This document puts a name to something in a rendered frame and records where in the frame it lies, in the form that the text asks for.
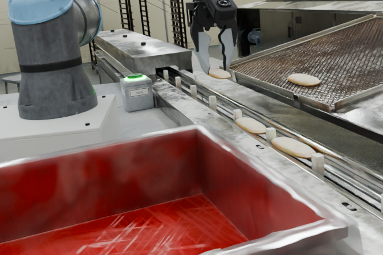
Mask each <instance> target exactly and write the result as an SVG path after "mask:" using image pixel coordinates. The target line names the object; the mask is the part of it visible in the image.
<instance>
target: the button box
mask: <svg viewBox="0 0 383 255"><path fill-rule="evenodd" d="M145 76H146V75H145ZM124 79H125V78H122V79H120V84H121V92H122V97H123V105H124V108H125V109H126V110H127V111H128V112H134V111H138V110H145V109H151V108H154V107H155V108H156V109H157V99H156V96H155V95H153V88H152V80H151V79H150V78H149V77H147V76H146V78H145V79H142V80H137V81H125V80H124Z"/></svg>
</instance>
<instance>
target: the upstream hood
mask: <svg viewBox="0 0 383 255"><path fill-rule="evenodd" d="M94 41H95V44H97V45H98V46H99V47H100V48H102V49H103V50H104V51H105V52H107V53H108V54H110V55H111V56H112V57H113V58H114V59H116V60H117V61H118V62H119V63H121V64H122V65H123V66H124V67H126V68H127V69H129V70H130V71H131V72H132V73H134V74H135V73H141V74H143V75H153V74H156V70H155V68H161V67H168V66H173V65H176V66H178V70H179V71H181V70H186V71H188V72H190V73H192V74H193V67H192V51H191V50H188V49H186V48H182V47H179V46H175V45H173V44H170V43H167V42H163V41H161V40H157V39H155V38H151V37H148V36H145V35H142V34H139V33H136V32H133V31H129V30H126V29H120V30H110V31H101V32H99V33H98V34H97V35H96V37H95V38H94Z"/></svg>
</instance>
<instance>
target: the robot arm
mask: <svg viewBox="0 0 383 255"><path fill-rule="evenodd" d="M7 4H8V8H9V13H8V16H9V20H10V22H11V27H12V31H13V36H14V41H15V47H16V51H17V56H18V62H19V67H20V70H21V84H20V90H19V97H18V112H19V116H20V118H22V119H25V120H50V119H56V118H62V117H68V116H73V115H76V114H80V113H83V112H86V111H89V110H91V109H93V108H95V107H96V106H97V105H98V102H97V95H96V92H95V90H94V88H93V86H92V84H91V82H90V80H89V78H88V76H87V74H86V72H85V70H84V68H83V63H82V56H81V52H80V47H82V46H84V45H86V44H88V43H89V42H90V41H92V40H93V39H94V38H95V37H96V35H97V34H98V33H99V31H100V29H101V25H102V20H103V18H102V13H101V9H100V7H99V5H98V3H97V2H96V1H95V0H8V1H7ZM188 9H189V14H188ZM236 14H237V5H236V4H235V3H234V1H233V0H193V1H192V2H186V15H187V22H188V27H190V35H191V38H192V41H193V43H194V54H195V55H196V57H197V58H198V61H199V64H200V66H201V68H202V70H203V71H204V72H205V74H206V75H208V74H209V70H210V64H209V57H210V54H209V51H208V49H209V45H210V41H211V37H210V36H209V35H208V34H206V33H205V32H204V30H203V27H204V28H205V31H209V30H210V28H211V27H218V28H219V29H220V33H219V34H218V39H219V46H220V49H221V51H222V55H223V67H224V71H228V69H229V67H230V64H231V61H232V58H233V54H234V48H235V44H236V39H237V32H238V28H237V23H236V20H235V18H236ZM189 18H190V21H189Z"/></svg>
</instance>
